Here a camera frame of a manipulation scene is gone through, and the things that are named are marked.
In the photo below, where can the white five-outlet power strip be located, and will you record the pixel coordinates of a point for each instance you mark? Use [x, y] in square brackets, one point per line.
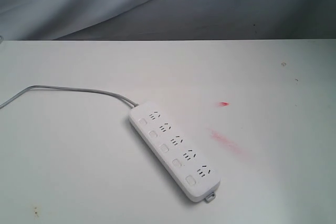
[179, 155]

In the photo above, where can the grey backdrop cloth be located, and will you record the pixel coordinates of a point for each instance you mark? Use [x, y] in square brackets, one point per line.
[166, 19]

